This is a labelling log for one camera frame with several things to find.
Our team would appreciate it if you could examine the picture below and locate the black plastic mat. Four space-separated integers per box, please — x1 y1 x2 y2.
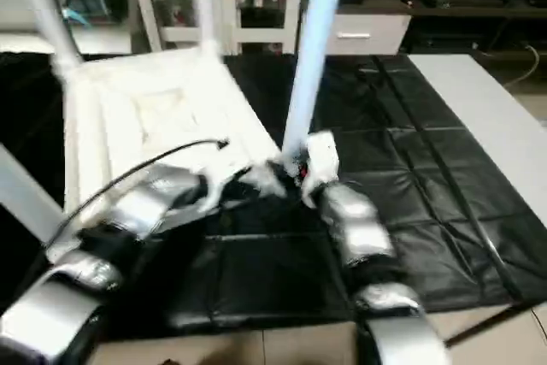
0 50 547 336

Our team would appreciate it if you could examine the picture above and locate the white plastic table leg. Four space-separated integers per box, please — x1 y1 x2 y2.
7 0 84 74
190 0 220 55
279 0 351 162
0 146 66 243

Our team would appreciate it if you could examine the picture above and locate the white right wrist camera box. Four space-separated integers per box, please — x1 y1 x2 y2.
299 132 341 205

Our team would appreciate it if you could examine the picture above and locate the white drawer unit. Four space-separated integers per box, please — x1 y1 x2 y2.
329 11 413 56

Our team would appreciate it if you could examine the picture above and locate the white plastic table top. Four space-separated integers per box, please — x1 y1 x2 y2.
44 45 300 256

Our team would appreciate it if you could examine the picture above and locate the light blue plastic object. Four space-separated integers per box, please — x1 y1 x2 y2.
60 2 102 31

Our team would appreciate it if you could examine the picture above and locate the white glass-door cabinet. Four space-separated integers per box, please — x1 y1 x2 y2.
126 0 307 53

